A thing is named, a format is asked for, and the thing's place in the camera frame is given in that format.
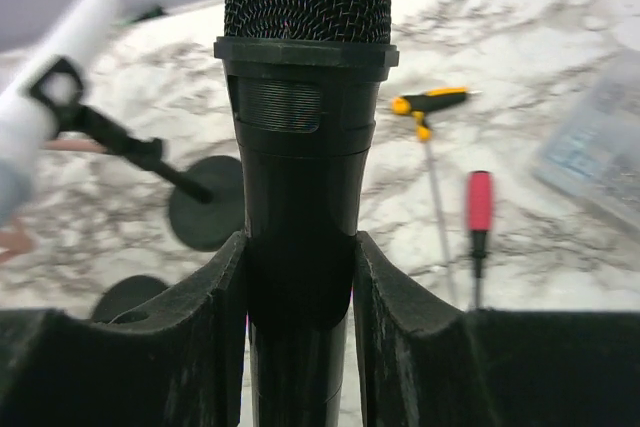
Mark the clear plastic parts box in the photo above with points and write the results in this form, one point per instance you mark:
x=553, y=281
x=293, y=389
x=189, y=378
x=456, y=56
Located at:
x=593, y=156

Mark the yellow black T-handle hex key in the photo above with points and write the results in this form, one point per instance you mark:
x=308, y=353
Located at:
x=420, y=107

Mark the black microphone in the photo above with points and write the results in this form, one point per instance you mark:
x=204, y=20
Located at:
x=303, y=78

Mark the green black object at wall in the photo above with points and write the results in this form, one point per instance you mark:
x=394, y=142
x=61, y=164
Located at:
x=150, y=12

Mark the black stand of white microphone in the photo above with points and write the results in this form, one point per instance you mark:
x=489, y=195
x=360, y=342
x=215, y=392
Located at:
x=206, y=205

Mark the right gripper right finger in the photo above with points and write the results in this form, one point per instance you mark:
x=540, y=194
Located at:
x=422, y=362

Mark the white microphone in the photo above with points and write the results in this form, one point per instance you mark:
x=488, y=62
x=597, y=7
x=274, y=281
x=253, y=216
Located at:
x=35, y=103

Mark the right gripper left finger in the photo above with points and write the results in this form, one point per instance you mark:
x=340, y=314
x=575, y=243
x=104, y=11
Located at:
x=175, y=360

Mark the red handled screwdriver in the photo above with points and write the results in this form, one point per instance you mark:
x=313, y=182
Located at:
x=479, y=216

